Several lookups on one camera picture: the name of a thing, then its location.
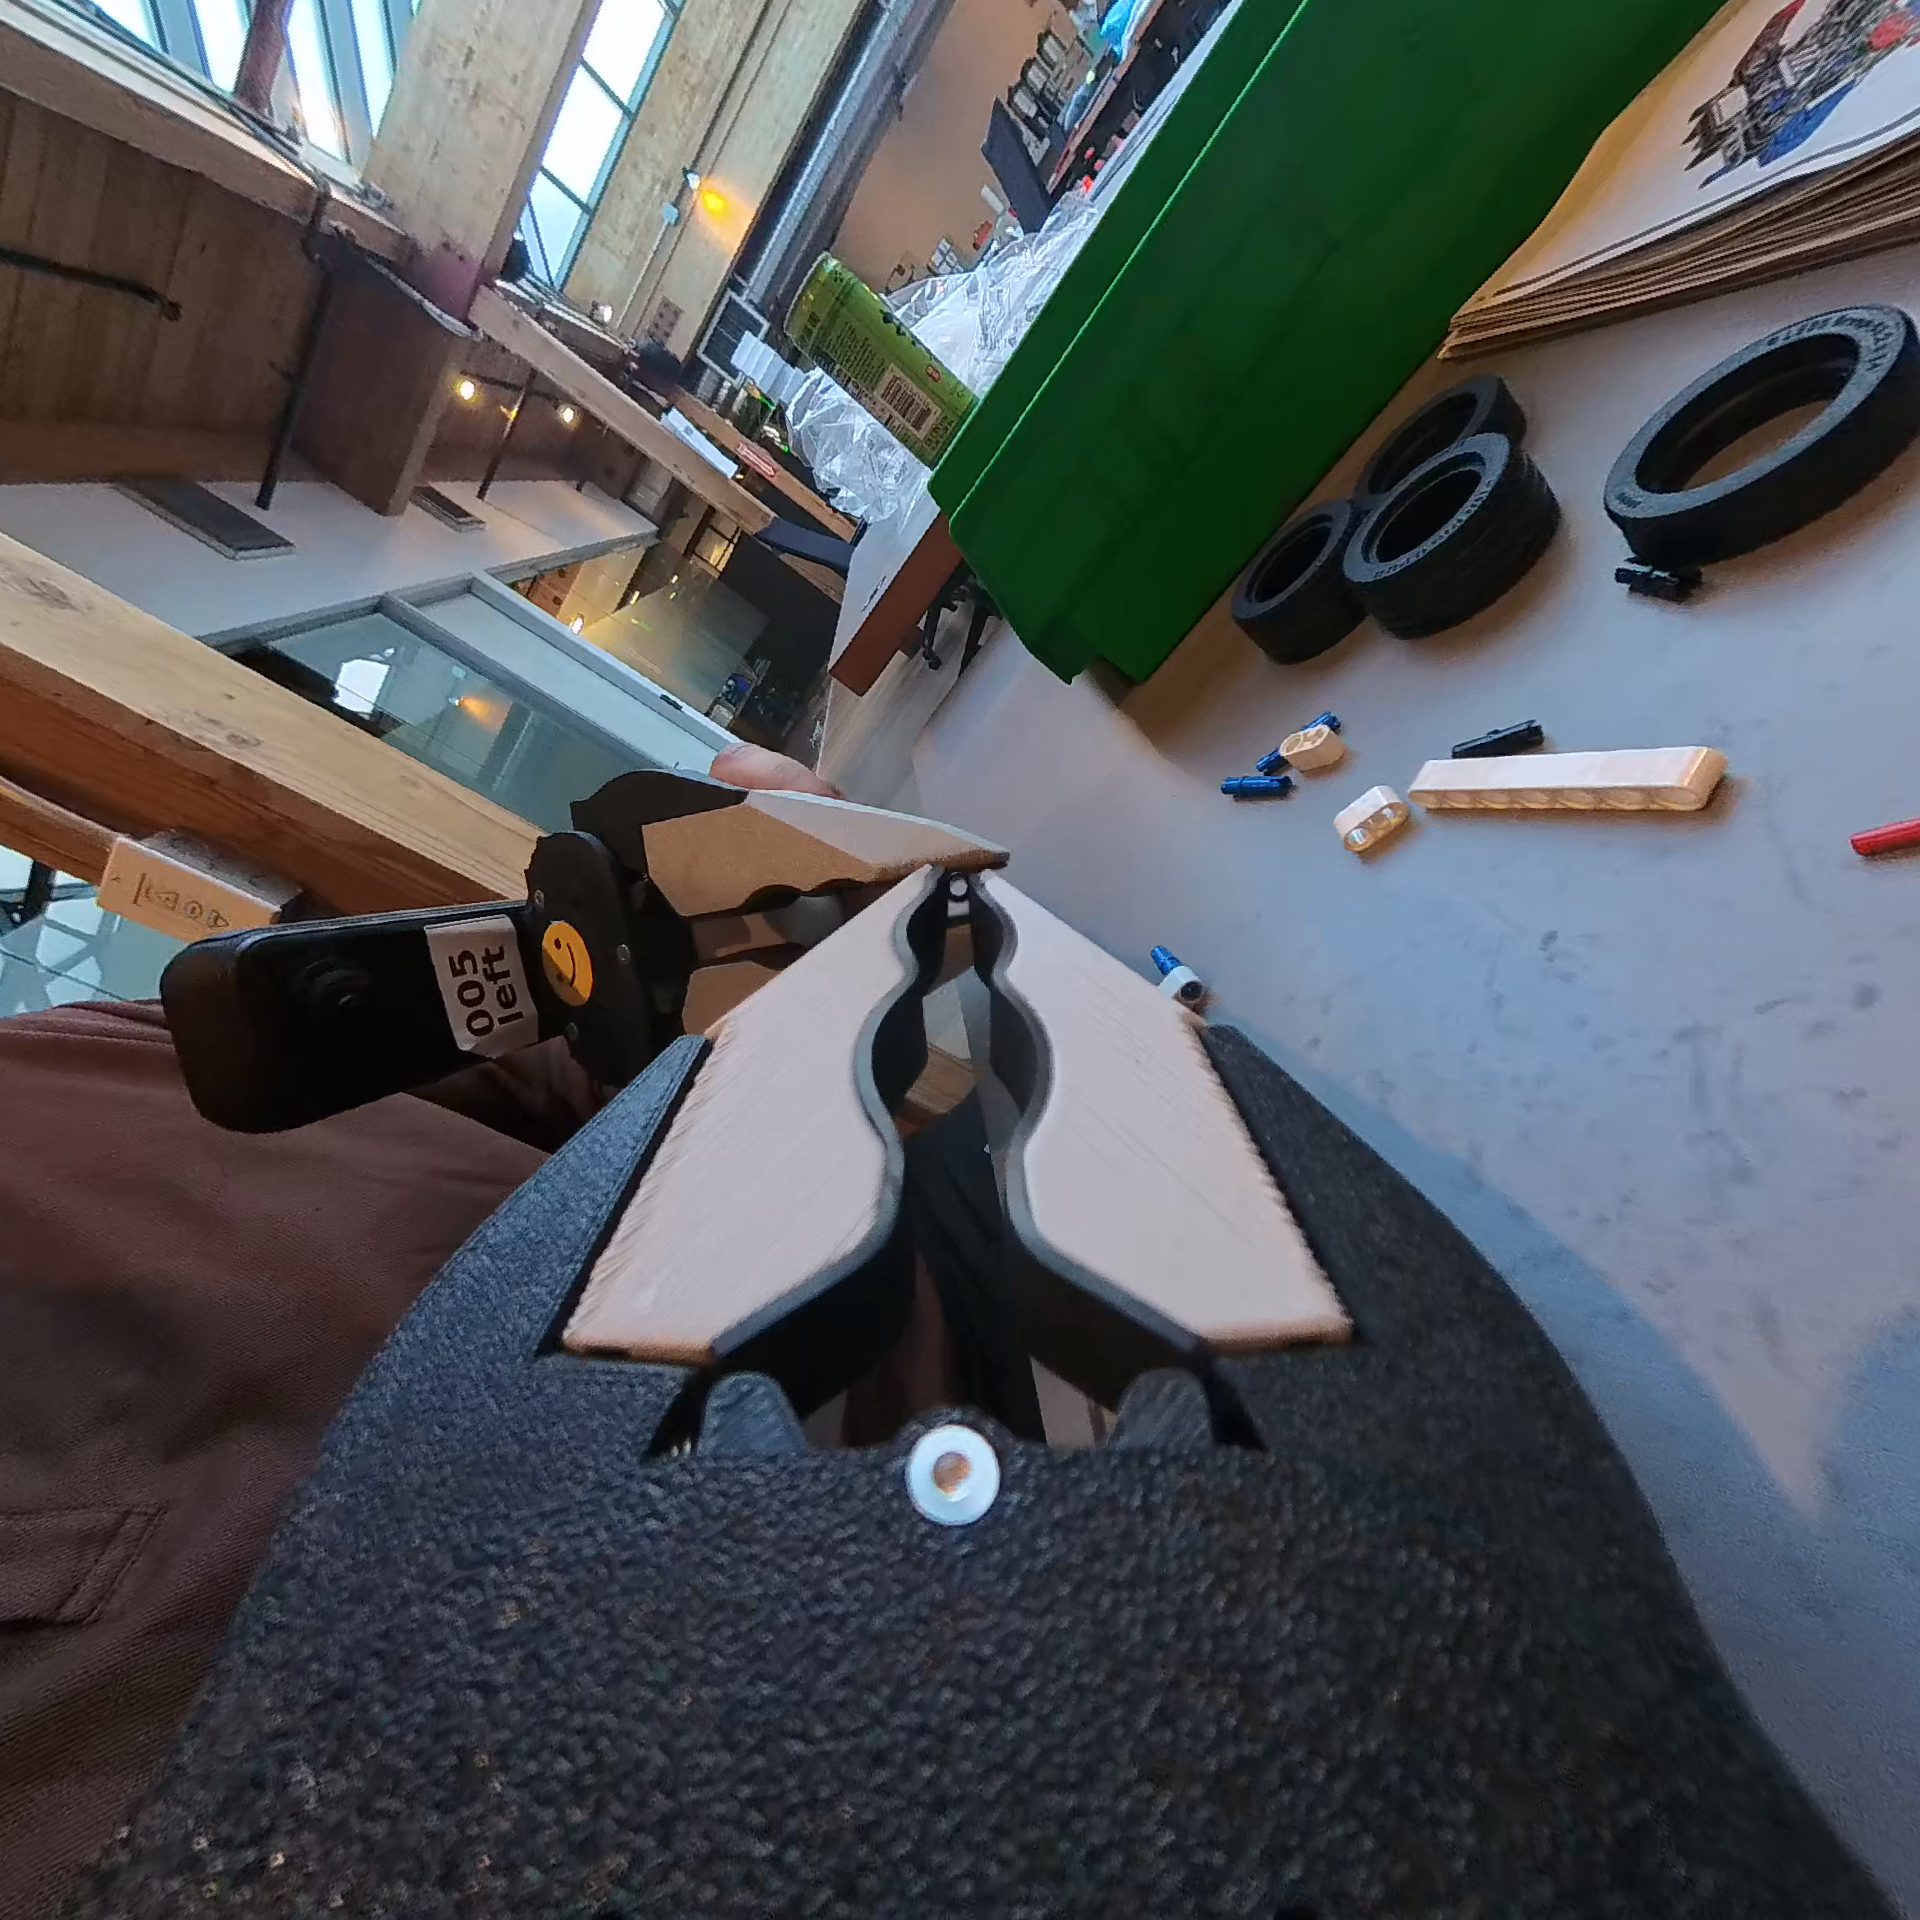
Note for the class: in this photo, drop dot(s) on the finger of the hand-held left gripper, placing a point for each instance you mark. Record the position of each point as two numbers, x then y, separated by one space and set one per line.
734 975
810 840

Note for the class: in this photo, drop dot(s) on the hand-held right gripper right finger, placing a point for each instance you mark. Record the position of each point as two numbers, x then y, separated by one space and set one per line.
1155 1184

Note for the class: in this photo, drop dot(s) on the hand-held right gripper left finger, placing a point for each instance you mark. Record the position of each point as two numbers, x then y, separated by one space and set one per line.
734 1184

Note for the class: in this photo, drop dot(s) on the white toy beam with pins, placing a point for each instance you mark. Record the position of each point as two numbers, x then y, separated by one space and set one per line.
1186 986

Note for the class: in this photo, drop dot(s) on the white toy axle connector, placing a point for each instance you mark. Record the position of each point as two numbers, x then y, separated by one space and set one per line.
1313 751

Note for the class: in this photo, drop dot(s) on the grey desk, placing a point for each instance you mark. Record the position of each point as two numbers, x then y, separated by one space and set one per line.
1501 1050

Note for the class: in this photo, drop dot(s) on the person's left hand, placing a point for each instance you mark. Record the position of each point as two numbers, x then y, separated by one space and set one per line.
774 771

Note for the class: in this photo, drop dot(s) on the white table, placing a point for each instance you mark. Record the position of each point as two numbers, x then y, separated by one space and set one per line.
902 616

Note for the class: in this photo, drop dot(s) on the person's brown shirt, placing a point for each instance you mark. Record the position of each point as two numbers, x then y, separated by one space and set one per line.
225 1349

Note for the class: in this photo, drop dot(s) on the wooden beam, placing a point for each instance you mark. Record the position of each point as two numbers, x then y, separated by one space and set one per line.
225 720

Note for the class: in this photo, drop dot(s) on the glass balustrade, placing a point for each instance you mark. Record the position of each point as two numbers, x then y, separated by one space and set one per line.
495 720

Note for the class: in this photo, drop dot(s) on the short white toy beam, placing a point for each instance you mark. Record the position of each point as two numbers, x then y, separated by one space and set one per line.
1367 821

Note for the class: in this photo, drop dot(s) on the green canister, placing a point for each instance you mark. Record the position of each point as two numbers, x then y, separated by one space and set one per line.
855 345

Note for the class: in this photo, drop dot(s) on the black rubber toy tire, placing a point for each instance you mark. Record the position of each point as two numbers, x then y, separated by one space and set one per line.
1484 406
1276 630
1516 557
1652 504

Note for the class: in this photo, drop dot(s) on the long white toy beam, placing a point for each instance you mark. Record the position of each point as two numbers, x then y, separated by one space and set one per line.
1561 778

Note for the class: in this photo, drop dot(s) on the clear plastic bag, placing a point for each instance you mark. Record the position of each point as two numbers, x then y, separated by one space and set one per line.
1037 247

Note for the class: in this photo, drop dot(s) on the green plastic box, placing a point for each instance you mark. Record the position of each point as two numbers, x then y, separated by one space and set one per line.
1276 299

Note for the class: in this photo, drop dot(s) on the red toy axle pin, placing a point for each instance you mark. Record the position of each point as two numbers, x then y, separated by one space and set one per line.
1891 835

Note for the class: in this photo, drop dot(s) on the open instruction booklet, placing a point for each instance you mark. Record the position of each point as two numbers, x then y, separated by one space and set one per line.
1652 150

